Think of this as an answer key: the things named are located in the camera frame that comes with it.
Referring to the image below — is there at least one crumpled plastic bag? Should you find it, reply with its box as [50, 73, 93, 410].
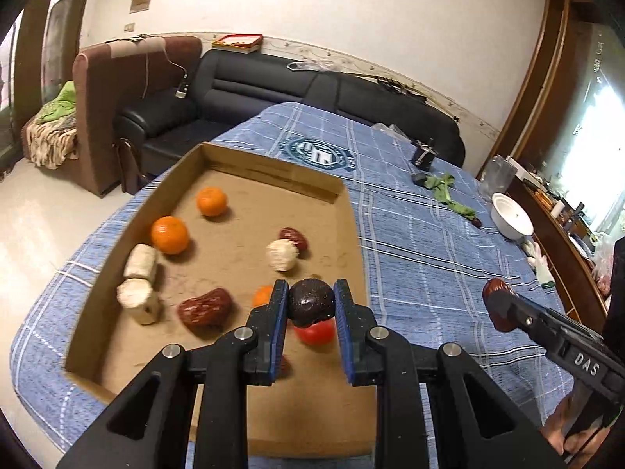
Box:
[286, 59, 343, 72]

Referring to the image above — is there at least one green leafy vegetable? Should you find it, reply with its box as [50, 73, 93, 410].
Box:
[424, 173, 477, 217]

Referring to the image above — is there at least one shallow cardboard box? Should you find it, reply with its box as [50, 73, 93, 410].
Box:
[63, 143, 379, 457]

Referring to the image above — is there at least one person's right hand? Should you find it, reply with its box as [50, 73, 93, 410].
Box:
[539, 391, 616, 457]

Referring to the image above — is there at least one white bowl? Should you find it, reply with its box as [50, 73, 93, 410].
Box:
[491, 193, 534, 241]

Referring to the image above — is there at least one black metal device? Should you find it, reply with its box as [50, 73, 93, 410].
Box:
[411, 139, 437, 172]

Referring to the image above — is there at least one flat red box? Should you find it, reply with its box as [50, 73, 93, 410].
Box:
[211, 33, 264, 54]

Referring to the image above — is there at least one white yam piece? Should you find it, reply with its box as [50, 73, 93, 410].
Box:
[123, 244, 158, 281]
[116, 278, 162, 326]

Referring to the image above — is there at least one white cloth glove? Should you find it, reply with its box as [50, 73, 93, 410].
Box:
[521, 239, 557, 286]

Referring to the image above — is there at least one red date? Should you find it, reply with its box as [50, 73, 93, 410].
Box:
[177, 288, 232, 338]
[278, 227, 311, 257]
[482, 278, 519, 333]

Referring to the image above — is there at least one red tomato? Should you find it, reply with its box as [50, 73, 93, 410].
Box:
[295, 320, 337, 347]

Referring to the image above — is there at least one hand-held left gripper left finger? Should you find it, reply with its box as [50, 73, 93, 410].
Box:
[56, 279, 290, 469]

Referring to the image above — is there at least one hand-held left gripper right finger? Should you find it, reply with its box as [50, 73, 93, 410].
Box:
[333, 279, 567, 469]

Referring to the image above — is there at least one wooden glass door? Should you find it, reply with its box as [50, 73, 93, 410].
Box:
[0, 0, 96, 157]

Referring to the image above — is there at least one black leather sofa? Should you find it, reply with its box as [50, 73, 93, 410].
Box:
[114, 50, 466, 181]

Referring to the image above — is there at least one brown leather bag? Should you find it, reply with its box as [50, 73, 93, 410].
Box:
[113, 139, 150, 196]

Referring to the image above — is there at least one dark long object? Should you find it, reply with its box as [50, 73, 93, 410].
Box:
[352, 72, 430, 103]

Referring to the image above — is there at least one green cloth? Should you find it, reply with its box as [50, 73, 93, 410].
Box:
[36, 81, 76, 124]

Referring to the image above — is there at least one dark round fruit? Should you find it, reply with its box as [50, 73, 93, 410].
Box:
[288, 278, 337, 328]

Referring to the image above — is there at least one white garlic piece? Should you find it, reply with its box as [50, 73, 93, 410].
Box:
[266, 239, 300, 273]

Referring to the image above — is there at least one wooden door frame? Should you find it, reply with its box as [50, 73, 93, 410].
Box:
[476, 0, 596, 181]

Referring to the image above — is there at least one wooden side cabinet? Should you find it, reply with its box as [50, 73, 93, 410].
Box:
[508, 176, 616, 333]

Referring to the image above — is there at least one clear plastic wrapper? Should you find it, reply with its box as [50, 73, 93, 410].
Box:
[373, 122, 406, 140]

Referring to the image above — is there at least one brown armchair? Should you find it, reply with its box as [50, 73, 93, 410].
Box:
[22, 35, 203, 199]

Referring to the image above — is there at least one clear plastic container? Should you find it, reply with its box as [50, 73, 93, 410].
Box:
[481, 155, 518, 196]

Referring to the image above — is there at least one beige striped blanket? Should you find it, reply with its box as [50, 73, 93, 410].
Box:
[22, 116, 79, 169]

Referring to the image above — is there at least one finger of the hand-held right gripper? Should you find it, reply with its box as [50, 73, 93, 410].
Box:
[518, 294, 604, 340]
[498, 292, 572, 353]

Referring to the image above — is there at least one white charger with cable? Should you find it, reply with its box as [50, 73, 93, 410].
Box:
[124, 34, 191, 99]

